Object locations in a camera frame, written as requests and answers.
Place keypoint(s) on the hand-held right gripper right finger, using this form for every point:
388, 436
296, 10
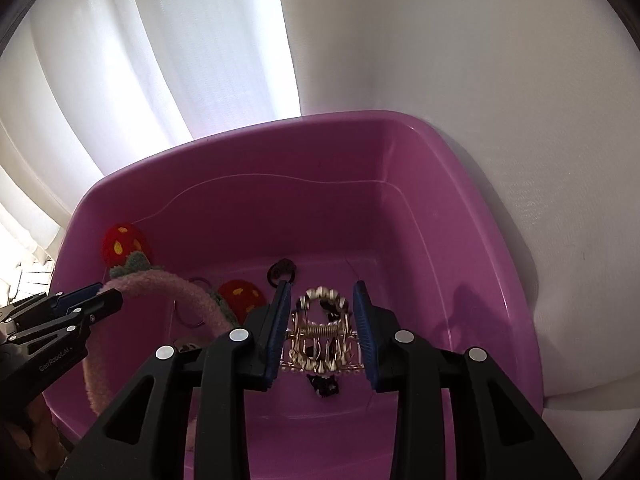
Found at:
365, 330

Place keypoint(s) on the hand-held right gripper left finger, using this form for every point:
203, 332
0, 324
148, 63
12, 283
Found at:
280, 330

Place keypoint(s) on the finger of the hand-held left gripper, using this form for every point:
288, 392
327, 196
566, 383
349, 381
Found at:
100, 305
80, 294

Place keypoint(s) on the pearl hair claw clip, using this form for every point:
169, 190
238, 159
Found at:
320, 335

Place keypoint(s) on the pink fluffy strawberry headband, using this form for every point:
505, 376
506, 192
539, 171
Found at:
165, 285

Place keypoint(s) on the black hair claw clip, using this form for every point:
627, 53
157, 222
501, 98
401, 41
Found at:
322, 385

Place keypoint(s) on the purple plastic basin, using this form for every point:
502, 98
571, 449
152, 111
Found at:
325, 210

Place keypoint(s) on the person's left hand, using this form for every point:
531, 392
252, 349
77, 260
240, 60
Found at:
40, 435

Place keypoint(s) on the white black-checked blanket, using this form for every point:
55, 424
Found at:
30, 280

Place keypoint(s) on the white curtain with beige hem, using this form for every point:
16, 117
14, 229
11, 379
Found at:
30, 185

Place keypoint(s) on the sheer white curtain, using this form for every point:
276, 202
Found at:
175, 60

